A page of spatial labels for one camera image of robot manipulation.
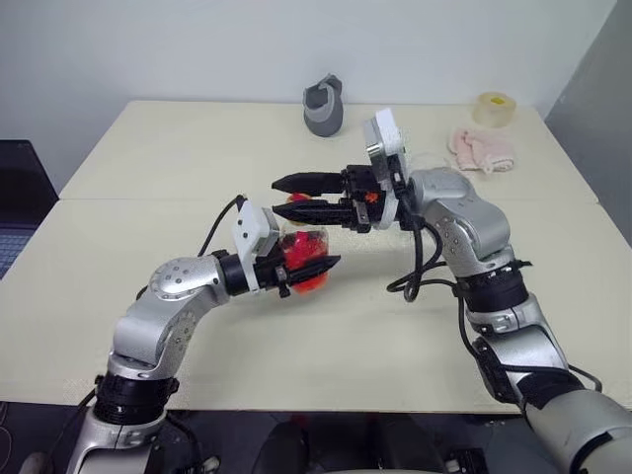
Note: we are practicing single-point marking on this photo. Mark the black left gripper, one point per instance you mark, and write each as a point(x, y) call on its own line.
point(271, 269)

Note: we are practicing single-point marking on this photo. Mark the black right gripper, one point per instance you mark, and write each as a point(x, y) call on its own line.
point(363, 197)

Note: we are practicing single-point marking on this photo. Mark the clear bottle with red drink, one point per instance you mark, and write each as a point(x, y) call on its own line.
point(301, 247)

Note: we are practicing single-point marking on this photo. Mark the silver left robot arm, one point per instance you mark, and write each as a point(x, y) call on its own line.
point(173, 281)

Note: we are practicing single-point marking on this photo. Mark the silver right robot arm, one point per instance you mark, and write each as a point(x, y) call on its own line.
point(474, 222)

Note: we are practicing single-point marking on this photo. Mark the pink folded cloth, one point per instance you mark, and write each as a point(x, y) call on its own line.
point(481, 150)

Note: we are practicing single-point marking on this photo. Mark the translucent tape roll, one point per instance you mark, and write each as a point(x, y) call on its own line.
point(494, 111)

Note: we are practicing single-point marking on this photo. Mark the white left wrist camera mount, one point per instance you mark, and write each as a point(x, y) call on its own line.
point(249, 227)

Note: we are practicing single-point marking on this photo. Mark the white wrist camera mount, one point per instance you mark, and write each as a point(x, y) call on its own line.
point(387, 128)
point(249, 227)

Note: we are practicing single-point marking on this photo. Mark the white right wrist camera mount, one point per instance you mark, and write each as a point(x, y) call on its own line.
point(387, 128)

